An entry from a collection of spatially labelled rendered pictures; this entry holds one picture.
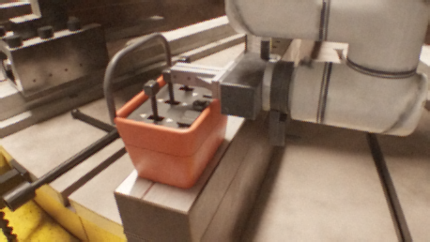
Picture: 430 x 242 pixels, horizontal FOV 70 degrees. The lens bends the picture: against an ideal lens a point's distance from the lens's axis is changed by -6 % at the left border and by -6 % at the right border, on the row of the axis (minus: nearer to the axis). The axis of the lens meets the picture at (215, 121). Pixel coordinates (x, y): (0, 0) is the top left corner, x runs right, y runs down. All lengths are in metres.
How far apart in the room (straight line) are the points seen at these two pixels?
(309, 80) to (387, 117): 0.11
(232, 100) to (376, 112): 0.18
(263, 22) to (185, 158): 0.22
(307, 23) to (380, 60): 0.09
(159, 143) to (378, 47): 0.32
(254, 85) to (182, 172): 0.18
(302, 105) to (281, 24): 0.11
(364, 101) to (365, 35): 0.08
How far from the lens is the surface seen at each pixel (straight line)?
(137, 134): 0.50
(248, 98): 0.43
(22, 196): 1.22
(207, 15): 2.92
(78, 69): 1.67
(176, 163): 0.50
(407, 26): 0.40
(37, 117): 1.68
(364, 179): 1.21
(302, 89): 0.43
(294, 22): 0.40
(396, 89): 0.43
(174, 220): 0.53
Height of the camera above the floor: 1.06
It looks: 31 degrees down
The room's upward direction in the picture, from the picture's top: 2 degrees counter-clockwise
